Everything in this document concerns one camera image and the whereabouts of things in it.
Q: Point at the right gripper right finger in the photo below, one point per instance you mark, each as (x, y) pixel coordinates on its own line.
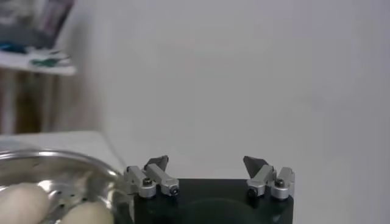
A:
(263, 178)

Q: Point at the white side table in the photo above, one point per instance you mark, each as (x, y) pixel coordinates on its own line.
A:
(45, 68)

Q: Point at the dark laptop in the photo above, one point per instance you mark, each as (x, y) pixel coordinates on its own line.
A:
(36, 21)

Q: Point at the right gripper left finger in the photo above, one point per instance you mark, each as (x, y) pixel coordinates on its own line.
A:
(161, 179)

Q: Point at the blue computer mouse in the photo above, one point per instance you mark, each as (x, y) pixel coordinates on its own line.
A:
(12, 48)

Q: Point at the green small object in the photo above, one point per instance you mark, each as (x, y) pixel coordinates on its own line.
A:
(45, 62)

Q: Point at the perforated steel steamer basket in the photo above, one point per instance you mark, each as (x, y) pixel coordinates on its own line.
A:
(67, 170)

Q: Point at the white steamed baozi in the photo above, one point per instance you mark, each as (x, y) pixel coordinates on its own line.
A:
(88, 214)
(21, 202)

